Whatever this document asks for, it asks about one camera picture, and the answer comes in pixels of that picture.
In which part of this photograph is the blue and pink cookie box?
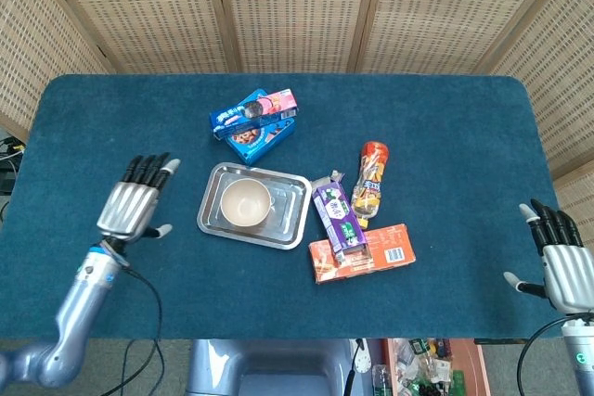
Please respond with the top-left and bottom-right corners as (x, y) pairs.
(209, 87), (300, 141)

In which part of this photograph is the orange snack bottle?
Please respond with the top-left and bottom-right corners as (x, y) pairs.
(350, 140), (390, 230)

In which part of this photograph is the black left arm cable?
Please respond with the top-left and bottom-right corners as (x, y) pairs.
(109, 247), (166, 396)

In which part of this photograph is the beige ceramic bowl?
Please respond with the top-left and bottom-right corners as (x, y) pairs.
(220, 178), (272, 229)

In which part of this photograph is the purple milk carton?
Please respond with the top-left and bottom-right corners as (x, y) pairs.
(310, 172), (370, 265)

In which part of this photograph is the pink bin of clutter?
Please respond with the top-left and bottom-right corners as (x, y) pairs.
(381, 338), (493, 396)

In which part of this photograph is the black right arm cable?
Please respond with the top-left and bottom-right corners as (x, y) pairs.
(516, 314), (594, 396)

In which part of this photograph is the white plug with black cord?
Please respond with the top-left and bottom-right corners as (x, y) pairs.
(342, 339), (371, 396)

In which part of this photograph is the orange cracker box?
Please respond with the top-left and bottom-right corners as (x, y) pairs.
(308, 223), (417, 284)

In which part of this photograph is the teal table cloth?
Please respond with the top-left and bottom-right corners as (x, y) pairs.
(0, 73), (576, 340)

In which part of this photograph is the stainless steel rectangular tray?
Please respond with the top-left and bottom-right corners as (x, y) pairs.
(197, 161), (313, 251)

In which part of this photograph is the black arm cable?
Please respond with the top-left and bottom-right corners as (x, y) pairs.
(516, 314), (594, 396)
(109, 247), (166, 396)

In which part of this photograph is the woven rattan folding screen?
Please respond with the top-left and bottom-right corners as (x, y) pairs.
(0, 0), (594, 249)

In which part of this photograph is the blue chocolate chip cookie box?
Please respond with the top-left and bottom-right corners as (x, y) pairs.
(226, 116), (297, 166)

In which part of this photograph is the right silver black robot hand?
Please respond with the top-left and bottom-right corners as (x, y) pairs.
(503, 198), (594, 316)

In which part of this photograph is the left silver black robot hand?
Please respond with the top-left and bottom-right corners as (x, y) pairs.
(96, 152), (182, 243)

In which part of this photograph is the grey blue robot torso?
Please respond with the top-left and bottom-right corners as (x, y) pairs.
(185, 339), (368, 396)

